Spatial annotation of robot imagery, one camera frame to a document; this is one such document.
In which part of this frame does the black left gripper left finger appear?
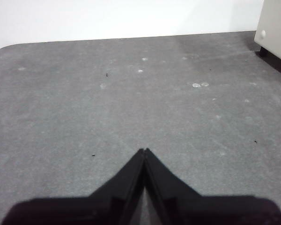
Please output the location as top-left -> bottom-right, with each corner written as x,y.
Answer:
1,148 -> 146,225

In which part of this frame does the cream Toshiba toaster oven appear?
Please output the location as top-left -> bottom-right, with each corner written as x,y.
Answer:
254,0 -> 281,68

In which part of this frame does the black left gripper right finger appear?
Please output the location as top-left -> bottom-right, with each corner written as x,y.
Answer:
144,147 -> 281,225

